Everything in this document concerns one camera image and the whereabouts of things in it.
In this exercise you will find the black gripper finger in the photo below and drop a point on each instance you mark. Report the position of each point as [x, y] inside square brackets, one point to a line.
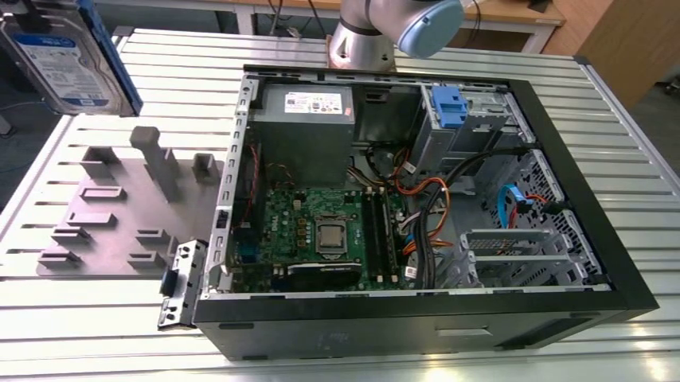
[35, 16]

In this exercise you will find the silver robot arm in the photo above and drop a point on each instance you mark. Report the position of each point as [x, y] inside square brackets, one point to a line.
[367, 47]

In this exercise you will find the metal disk bay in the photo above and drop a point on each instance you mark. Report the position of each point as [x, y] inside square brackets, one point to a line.
[515, 258]

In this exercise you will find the silver CPU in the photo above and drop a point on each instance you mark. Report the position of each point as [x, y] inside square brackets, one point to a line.
[332, 238]

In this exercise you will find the blue plastic drive latch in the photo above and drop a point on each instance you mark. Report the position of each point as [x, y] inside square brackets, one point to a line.
[450, 105]

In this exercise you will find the wooden cabinet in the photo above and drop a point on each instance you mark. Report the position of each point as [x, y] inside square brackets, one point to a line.
[627, 40]

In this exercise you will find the green motherboard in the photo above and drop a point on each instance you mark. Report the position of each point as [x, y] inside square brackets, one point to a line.
[287, 207]

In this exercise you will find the black PC case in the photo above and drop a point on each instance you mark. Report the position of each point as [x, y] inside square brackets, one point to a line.
[372, 330]

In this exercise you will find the black RAM slot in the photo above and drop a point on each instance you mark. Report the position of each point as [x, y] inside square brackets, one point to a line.
[387, 235]
[372, 235]

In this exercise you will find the metal optical drive cage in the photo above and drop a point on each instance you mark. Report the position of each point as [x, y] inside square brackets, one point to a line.
[479, 135]

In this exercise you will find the grey power supply unit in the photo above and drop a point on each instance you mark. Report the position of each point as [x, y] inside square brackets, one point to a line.
[303, 147]

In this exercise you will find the black graphics card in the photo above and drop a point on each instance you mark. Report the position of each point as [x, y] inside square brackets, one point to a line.
[324, 272]

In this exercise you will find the hinged metal card bracket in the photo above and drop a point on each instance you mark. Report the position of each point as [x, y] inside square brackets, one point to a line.
[186, 258]

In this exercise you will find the grey parts rack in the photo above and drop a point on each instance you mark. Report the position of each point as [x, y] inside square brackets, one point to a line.
[133, 223]

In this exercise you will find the wooden desk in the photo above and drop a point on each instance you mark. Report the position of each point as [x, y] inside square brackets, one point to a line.
[510, 12]

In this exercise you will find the hard disk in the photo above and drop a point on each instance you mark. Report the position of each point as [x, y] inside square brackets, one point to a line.
[64, 71]

